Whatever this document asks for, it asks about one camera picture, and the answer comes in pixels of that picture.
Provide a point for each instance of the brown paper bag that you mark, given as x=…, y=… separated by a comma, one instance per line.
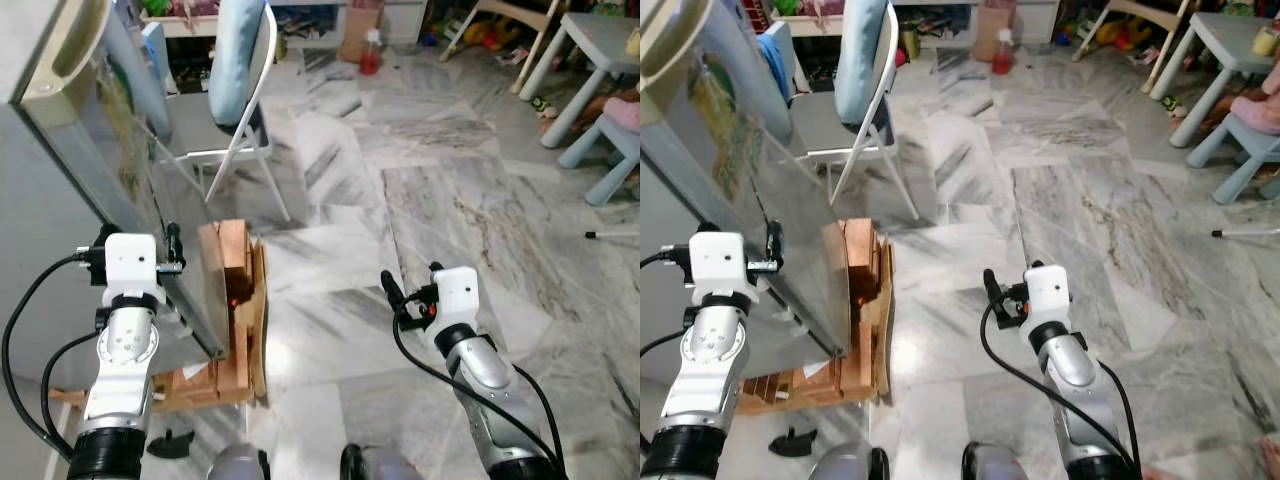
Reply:
x=988, y=30
x=355, y=35

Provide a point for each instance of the yellow cup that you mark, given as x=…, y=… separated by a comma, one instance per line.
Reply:
x=634, y=44
x=1266, y=42

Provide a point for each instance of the white toy shelf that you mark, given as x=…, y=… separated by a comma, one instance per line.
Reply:
x=935, y=10
x=190, y=25

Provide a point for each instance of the white folding chair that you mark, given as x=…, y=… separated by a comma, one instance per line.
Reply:
x=830, y=125
x=205, y=125

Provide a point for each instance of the pale grey kids table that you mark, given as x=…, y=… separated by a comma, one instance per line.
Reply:
x=600, y=45
x=1225, y=45

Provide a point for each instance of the brown cardboard sheet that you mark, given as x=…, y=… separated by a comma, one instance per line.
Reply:
x=885, y=320
x=258, y=330

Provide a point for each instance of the person's bare foot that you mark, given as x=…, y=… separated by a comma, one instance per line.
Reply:
x=1271, y=458

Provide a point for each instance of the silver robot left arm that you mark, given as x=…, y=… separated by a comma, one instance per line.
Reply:
x=705, y=370
x=120, y=370

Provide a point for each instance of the light blue kids stool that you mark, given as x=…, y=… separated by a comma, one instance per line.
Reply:
x=620, y=140
x=1250, y=150

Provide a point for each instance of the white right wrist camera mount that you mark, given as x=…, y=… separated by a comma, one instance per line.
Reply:
x=457, y=295
x=1048, y=292

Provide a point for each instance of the grey robot right leg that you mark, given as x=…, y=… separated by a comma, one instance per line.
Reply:
x=1000, y=465
x=385, y=465

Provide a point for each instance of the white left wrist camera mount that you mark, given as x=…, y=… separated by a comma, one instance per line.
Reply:
x=132, y=262
x=722, y=262

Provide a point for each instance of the grey robot leg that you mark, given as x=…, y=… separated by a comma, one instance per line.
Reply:
x=385, y=465
x=1000, y=465
x=238, y=465
x=850, y=465

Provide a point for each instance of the blue cloth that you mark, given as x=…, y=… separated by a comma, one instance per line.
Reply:
x=778, y=60
x=155, y=55

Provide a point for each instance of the small green toy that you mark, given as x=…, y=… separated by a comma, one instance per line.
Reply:
x=1175, y=110
x=543, y=105

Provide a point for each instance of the white rod black tip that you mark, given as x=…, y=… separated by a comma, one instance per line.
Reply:
x=1250, y=232
x=615, y=235

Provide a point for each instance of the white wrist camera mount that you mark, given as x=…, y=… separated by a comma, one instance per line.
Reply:
x=132, y=262
x=1048, y=292
x=722, y=262
x=457, y=295

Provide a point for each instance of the grey robot left leg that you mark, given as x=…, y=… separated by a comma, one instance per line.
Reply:
x=850, y=465
x=238, y=465

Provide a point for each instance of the red liquid bottle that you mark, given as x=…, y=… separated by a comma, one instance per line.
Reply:
x=370, y=60
x=1002, y=60

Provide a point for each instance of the black plastic piece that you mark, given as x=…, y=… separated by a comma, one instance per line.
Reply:
x=795, y=443
x=172, y=445

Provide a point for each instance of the orange brick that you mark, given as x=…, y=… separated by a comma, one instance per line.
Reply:
x=855, y=255
x=230, y=260
x=860, y=350
x=235, y=350

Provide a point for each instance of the pink cloth bundle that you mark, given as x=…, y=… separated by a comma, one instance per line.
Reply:
x=625, y=112
x=1258, y=110

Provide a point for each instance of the yellow plush toy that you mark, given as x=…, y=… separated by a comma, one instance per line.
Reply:
x=1120, y=33
x=490, y=35

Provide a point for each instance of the wooden chair frame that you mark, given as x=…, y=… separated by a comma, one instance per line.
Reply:
x=535, y=45
x=1166, y=45

